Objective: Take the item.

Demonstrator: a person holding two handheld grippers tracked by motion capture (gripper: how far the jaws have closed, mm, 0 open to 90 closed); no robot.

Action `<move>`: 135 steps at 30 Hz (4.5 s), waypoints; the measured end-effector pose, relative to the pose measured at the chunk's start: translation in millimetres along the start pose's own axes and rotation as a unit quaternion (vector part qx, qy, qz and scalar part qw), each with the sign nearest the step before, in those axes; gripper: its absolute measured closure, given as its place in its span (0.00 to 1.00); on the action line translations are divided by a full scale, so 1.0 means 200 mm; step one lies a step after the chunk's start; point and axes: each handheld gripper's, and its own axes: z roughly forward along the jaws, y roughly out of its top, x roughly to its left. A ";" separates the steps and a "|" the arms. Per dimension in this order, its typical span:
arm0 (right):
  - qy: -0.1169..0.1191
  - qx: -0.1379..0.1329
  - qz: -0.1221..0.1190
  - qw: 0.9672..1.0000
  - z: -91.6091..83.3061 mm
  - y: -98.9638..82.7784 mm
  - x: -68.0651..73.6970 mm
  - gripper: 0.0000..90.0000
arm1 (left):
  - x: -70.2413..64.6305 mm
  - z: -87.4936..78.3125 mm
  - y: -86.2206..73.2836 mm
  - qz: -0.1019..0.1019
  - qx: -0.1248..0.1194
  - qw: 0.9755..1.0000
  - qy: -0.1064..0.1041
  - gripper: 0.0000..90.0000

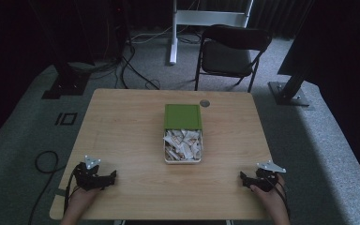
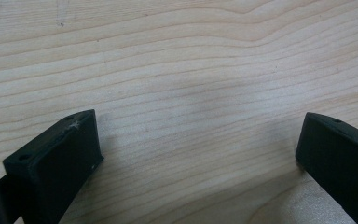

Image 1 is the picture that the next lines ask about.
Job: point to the green open tin box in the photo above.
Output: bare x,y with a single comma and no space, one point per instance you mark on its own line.
183,161

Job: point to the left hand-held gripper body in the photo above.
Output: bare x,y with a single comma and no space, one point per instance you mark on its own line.
89,178

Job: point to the person's right hand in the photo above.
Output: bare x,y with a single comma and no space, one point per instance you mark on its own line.
270,193

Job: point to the pile of white paper packets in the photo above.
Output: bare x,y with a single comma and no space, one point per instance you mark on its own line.
182,145

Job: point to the black metal stand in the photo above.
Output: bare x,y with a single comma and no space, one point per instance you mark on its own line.
67,81
289,93

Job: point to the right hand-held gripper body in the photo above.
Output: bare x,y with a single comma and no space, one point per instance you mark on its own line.
267,179

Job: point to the green drawer box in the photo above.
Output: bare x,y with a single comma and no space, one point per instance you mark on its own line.
182,116

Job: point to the white metal desk frame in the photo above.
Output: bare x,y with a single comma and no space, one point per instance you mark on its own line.
173,37

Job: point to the black folding chair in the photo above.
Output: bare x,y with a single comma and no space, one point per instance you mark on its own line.
228,57

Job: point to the grey round table grommet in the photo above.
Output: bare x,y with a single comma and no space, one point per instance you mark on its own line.
204,103

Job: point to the person's left hand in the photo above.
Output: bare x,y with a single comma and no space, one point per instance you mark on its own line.
86,195

